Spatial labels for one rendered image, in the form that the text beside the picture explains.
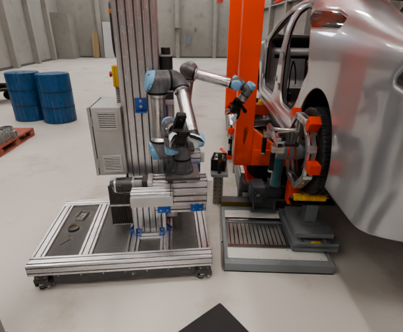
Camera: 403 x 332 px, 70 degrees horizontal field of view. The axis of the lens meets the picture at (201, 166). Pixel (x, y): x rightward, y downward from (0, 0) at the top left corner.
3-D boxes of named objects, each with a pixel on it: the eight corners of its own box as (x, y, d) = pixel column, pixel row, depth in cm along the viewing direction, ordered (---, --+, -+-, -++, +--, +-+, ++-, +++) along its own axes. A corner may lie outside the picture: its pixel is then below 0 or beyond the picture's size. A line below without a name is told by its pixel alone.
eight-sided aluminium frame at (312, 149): (308, 199, 205) (322, 126, 182) (299, 199, 205) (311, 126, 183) (289, 167, 254) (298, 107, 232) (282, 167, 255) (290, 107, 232)
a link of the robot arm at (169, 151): (186, 154, 154) (186, 134, 149) (166, 157, 150) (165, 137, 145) (182, 149, 160) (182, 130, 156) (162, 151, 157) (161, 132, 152)
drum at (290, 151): (304, 163, 215) (307, 145, 209) (276, 162, 215) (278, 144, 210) (299, 155, 228) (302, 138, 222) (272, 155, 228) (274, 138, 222)
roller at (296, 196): (329, 203, 220) (330, 196, 217) (290, 201, 220) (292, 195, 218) (326, 199, 225) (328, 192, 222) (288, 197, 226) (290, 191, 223)
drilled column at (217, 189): (222, 204, 306) (223, 168, 289) (212, 203, 306) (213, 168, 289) (221, 199, 315) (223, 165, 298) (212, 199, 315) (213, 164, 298)
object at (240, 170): (246, 192, 296) (248, 173, 287) (238, 192, 296) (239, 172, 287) (231, 124, 520) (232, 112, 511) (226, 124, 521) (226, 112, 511)
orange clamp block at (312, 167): (315, 169, 195) (320, 175, 187) (303, 169, 195) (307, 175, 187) (317, 160, 192) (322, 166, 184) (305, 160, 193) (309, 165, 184)
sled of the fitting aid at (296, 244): (337, 253, 227) (340, 243, 223) (291, 251, 228) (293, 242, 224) (316, 217, 272) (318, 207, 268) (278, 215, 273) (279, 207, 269)
